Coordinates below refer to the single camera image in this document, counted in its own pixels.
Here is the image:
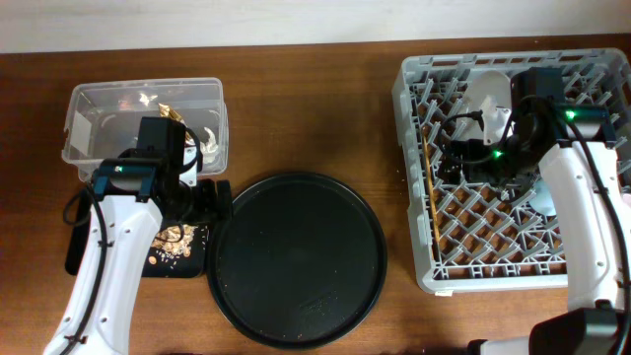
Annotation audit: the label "wooden chopstick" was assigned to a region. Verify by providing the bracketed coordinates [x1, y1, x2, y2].
[421, 135, 437, 226]
[425, 161, 440, 245]

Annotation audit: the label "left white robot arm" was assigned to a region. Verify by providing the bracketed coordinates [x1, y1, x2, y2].
[44, 158, 231, 354]

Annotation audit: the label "blue cup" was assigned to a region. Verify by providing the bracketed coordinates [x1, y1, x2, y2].
[528, 179, 556, 217]

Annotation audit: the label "clear plastic waste bin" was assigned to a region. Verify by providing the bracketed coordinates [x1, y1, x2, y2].
[61, 77, 229, 181]

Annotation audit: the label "food scraps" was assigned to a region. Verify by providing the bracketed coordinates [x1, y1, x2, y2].
[147, 225, 196, 265]

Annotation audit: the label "grey dishwasher rack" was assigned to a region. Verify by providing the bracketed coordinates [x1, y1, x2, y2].
[392, 48, 630, 296]

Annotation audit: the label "grey round plate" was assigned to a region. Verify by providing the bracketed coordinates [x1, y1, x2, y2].
[456, 71, 512, 145]

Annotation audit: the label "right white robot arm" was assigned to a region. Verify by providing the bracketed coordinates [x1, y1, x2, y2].
[438, 99, 630, 354]

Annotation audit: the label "round black serving tray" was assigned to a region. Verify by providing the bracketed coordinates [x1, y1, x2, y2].
[206, 173, 387, 350]

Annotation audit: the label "white tissue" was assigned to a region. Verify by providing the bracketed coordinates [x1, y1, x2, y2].
[200, 127, 219, 164]

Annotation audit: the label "black rectangular tray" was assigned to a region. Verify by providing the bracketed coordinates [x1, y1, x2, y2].
[63, 190, 209, 278]

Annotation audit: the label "gold snack wrapper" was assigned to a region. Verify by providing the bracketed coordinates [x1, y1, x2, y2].
[158, 104, 184, 124]

